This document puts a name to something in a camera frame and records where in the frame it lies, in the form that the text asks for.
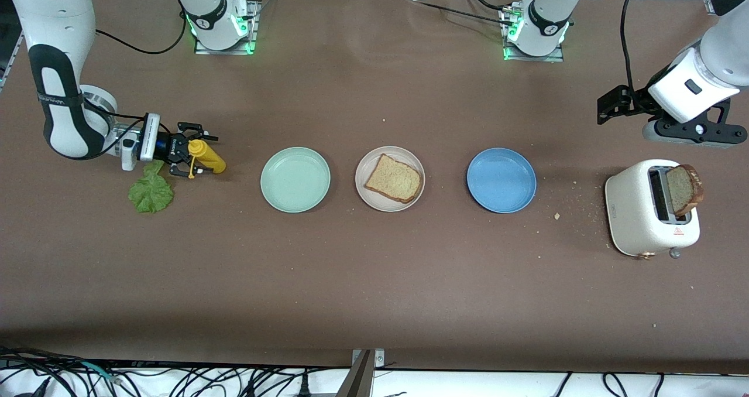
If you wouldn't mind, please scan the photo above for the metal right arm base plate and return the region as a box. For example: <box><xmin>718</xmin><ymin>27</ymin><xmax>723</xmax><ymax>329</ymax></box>
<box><xmin>194</xmin><ymin>0</ymin><xmax>261</xmax><ymax>55</ymax></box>

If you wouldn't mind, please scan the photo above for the teal tipped network cable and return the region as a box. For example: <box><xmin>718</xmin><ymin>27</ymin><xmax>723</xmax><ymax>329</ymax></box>
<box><xmin>59</xmin><ymin>359</ymin><xmax>123</xmax><ymax>384</ymax></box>

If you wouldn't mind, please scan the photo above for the green lettuce leaf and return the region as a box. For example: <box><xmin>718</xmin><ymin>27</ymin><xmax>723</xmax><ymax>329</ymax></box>
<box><xmin>128</xmin><ymin>160</ymin><xmax>176</xmax><ymax>214</ymax></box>

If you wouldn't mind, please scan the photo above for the white toaster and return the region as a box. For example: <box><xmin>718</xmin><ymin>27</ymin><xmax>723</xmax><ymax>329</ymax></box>
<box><xmin>604</xmin><ymin>159</ymin><xmax>701</xmax><ymax>260</ymax></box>

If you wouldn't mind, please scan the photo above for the blue plate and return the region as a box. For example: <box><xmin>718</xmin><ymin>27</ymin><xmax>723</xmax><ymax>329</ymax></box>
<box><xmin>466</xmin><ymin>148</ymin><xmax>537</xmax><ymax>214</ymax></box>

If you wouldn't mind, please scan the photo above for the mint green plate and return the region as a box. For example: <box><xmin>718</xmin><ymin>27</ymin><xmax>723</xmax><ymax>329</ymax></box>
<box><xmin>260</xmin><ymin>146</ymin><xmax>332</xmax><ymax>214</ymax></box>

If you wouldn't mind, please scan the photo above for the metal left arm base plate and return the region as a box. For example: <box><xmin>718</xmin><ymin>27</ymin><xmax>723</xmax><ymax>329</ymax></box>
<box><xmin>503</xmin><ymin>8</ymin><xmax>565</xmax><ymax>63</ymax></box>

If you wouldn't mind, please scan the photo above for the silver corner bracket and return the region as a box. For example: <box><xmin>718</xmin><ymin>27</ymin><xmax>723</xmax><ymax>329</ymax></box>
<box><xmin>353</xmin><ymin>349</ymin><xmax>385</xmax><ymax>369</ymax></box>

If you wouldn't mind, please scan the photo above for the grey metal bar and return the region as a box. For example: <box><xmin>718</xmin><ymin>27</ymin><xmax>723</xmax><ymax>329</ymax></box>
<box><xmin>336</xmin><ymin>350</ymin><xmax>373</xmax><ymax>397</ymax></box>

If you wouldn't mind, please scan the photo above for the yellow mustard squeeze bottle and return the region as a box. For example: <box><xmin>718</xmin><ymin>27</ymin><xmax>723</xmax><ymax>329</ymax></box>
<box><xmin>187</xmin><ymin>139</ymin><xmax>227</xmax><ymax>179</ymax></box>

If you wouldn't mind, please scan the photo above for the beige plate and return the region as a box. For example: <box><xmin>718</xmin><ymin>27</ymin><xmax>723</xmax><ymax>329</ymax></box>
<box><xmin>355</xmin><ymin>146</ymin><xmax>426</xmax><ymax>213</ymax></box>

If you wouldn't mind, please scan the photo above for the black right arm loop cable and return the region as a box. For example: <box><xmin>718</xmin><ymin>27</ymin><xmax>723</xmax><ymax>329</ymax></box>
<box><xmin>94</xmin><ymin>0</ymin><xmax>187</xmax><ymax>56</ymax></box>

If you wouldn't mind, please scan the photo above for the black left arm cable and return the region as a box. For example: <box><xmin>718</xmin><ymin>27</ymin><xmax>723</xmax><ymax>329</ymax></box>
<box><xmin>620</xmin><ymin>0</ymin><xmax>641</xmax><ymax>102</ymax></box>

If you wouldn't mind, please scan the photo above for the aluminium table edge rail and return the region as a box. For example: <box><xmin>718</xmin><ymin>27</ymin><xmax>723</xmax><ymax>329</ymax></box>
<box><xmin>0</xmin><ymin>31</ymin><xmax>27</xmax><ymax>93</ymax></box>

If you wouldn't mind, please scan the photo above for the toasted brown bread slice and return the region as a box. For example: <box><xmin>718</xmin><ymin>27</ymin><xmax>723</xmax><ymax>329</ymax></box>
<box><xmin>365</xmin><ymin>153</ymin><xmax>423</xmax><ymax>204</ymax></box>
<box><xmin>666</xmin><ymin>164</ymin><xmax>705</xmax><ymax>217</ymax></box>

